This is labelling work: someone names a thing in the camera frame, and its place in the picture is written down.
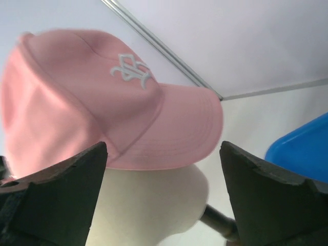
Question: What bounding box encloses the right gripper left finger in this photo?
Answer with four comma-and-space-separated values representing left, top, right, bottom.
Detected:
1, 142, 108, 245

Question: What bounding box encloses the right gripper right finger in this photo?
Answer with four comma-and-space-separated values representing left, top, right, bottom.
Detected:
219, 141, 327, 245

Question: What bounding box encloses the pink baseball cap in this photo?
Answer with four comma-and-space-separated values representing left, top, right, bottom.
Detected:
1, 29, 223, 179

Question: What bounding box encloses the dark round wooden stand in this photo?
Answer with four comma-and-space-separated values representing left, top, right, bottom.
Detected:
200, 205, 240, 243

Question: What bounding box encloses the blue plastic bin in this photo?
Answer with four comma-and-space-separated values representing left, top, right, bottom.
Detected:
264, 113, 327, 183

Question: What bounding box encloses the beige mannequin head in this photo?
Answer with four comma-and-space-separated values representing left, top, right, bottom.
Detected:
86, 165, 209, 245

